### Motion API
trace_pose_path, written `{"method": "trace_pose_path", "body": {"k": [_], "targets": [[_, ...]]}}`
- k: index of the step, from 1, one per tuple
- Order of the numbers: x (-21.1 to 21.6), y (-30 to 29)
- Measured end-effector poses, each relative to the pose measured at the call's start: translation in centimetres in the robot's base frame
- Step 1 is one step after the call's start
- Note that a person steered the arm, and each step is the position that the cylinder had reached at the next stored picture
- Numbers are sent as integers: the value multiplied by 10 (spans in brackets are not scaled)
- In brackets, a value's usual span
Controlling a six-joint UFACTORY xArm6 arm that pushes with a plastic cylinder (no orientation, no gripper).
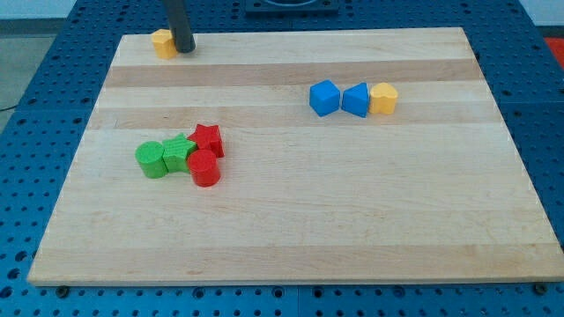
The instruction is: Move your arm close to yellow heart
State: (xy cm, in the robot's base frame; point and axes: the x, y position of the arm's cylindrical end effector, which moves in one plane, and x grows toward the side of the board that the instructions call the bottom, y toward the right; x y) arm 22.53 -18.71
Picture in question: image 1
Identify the blue cube block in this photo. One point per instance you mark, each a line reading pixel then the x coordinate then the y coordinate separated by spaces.
pixel 324 97

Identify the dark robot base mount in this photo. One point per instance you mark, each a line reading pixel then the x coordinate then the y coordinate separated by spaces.
pixel 262 7

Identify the green star block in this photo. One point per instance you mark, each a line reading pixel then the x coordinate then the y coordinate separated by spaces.
pixel 176 153

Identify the black cylindrical robot arm rod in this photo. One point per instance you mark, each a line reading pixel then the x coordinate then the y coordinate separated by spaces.
pixel 179 25

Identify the light wooden board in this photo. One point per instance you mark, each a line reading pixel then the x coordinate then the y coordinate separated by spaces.
pixel 434 193

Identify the yellow pentagon block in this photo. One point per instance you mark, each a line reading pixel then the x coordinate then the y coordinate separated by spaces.
pixel 163 44

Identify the blue triangle block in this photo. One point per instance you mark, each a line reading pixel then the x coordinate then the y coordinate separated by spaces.
pixel 356 100

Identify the red cylinder block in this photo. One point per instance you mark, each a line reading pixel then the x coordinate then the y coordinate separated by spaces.
pixel 204 168

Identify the green cylinder block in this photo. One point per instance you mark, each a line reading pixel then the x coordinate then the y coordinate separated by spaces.
pixel 149 156

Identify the red star block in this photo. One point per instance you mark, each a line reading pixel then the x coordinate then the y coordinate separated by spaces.
pixel 208 138

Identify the yellow heart block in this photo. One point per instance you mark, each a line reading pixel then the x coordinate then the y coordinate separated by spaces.
pixel 382 99

